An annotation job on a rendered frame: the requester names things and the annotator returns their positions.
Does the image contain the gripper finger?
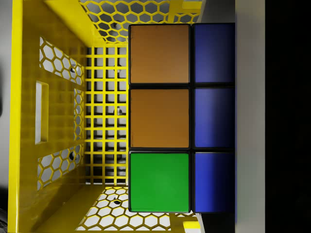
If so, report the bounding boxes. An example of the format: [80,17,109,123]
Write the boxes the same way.
[198,213,236,233]
[198,0,236,24]

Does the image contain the puzzle cube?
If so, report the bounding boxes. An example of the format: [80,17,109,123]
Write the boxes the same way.
[128,22,236,214]

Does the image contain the yellow basket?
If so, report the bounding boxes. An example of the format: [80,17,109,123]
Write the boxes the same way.
[7,0,205,233]

